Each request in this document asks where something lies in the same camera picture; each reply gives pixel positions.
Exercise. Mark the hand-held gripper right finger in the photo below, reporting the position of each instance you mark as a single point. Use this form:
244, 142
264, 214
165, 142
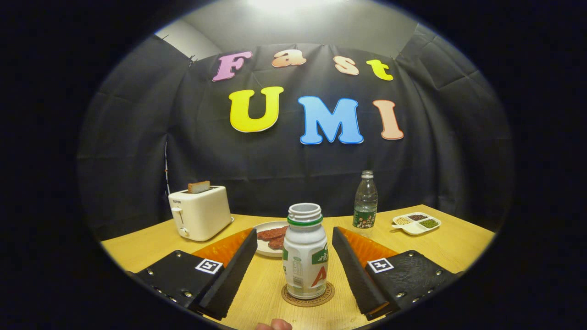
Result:
355, 275

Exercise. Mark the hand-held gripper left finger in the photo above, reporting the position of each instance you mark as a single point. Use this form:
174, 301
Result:
229, 279

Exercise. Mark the white juice bottle green label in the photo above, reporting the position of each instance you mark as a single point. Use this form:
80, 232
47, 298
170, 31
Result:
305, 252

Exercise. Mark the round cork coaster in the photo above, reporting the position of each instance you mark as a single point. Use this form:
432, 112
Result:
286, 298

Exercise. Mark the clear plastic water bottle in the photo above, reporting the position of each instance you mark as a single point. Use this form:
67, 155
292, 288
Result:
365, 201

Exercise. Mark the round white plate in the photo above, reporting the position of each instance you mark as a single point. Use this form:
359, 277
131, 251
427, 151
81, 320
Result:
263, 250

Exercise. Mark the red meat slices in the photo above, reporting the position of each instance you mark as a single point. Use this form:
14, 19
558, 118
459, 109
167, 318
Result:
273, 234

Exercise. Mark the cream toaster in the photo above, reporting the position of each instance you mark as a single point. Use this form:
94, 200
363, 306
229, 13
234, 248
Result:
202, 215

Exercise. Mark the white divided dish with beans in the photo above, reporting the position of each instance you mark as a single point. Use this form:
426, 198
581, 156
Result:
415, 228

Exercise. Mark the bread slice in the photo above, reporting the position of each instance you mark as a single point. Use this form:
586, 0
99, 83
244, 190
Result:
199, 186

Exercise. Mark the wooden table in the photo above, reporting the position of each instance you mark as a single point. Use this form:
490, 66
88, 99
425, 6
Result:
458, 247

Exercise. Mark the black backdrop cloth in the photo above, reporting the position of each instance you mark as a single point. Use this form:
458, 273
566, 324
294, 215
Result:
275, 169

